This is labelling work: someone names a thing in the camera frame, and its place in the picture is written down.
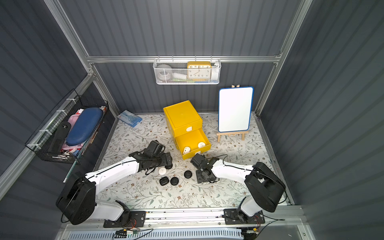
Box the yellow alarm clock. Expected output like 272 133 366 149
187 61 212 81

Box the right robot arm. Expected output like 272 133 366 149
191 154 286 220

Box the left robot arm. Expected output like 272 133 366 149
56 141 173 227

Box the pink item in basket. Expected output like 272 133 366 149
68 114 80 128

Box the black oval earphone case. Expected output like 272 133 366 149
170 177 179 186

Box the black remote in basket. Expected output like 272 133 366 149
48 121 71 154

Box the blue oval case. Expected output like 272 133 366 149
66 108 104 147

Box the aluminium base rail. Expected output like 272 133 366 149
59 206 304 232

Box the black round earphone case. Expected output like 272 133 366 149
184 170 193 179

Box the yellow drawer cabinet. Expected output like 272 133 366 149
163 100 203 140

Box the white round earphone case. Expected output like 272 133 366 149
198 142 206 148
158 167 167 176

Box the black square earphone case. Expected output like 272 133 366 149
159 177 170 186

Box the black wire side basket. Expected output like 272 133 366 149
26 90 109 165

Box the white board blue frame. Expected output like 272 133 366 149
217 86 255 133

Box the white tape roll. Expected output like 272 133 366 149
154 64 173 82

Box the white wire wall basket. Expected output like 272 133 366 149
153 59 222 85

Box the white oblong earphone case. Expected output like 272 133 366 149
183 147 191 155

